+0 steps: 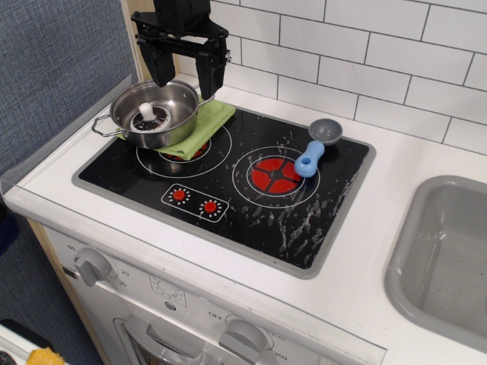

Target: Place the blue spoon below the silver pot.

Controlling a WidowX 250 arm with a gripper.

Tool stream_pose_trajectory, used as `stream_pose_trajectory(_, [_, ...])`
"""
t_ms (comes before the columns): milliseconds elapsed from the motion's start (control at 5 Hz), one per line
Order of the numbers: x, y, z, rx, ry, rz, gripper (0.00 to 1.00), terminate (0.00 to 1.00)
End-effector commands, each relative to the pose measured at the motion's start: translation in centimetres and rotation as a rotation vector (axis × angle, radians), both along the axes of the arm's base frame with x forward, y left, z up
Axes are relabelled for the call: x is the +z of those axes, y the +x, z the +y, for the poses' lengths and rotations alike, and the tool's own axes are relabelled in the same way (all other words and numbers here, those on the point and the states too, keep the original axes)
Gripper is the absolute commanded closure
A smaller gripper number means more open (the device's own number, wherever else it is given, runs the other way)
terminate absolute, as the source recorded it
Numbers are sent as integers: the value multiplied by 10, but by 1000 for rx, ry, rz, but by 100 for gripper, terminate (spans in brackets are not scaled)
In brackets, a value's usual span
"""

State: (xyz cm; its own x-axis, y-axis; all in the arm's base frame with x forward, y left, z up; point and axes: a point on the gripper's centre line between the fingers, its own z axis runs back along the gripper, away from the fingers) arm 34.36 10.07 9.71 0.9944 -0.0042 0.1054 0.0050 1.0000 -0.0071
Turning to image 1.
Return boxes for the blue and grey toy spoon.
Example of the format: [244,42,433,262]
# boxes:
[294,119,343,178]

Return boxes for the left red stove knob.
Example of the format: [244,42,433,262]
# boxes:
[172,189,187,202]

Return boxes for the silver metal pot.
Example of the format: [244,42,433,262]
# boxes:
[91,81,214,150]

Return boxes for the yellow object at corner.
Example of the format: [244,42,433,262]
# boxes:
[26,348,66,365]

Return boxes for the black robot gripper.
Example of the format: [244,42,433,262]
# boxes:
[131,1,229,100]

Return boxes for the grey plastic sink basin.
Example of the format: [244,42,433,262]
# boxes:
[385,176,486,352]

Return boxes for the green folded cloth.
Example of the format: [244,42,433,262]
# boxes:
[110,92,236,160]

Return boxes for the right red stove knob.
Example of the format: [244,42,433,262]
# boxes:
[202,201,218,214]

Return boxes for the grey oven dial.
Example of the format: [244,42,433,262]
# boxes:
[218,319,269,364]
[74,248,112,287]

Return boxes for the right grey oven dial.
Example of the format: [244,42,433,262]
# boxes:
[218,319,269,364]

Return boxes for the light wooden side post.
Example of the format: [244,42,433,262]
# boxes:
[120,0,145,81]

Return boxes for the white and black mushroom toy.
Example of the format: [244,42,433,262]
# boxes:
[130,103,171,132]

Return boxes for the black toy stove top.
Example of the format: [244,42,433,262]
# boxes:
[73,109,376,279]

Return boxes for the red stove knob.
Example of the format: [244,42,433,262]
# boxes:
[202,201,218,214]
[172,189,187,202]

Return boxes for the white toy oven front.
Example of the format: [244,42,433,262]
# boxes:
[46,229,386,364]

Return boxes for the left grey oven dial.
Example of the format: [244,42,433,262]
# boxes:
[74,248,112,287]

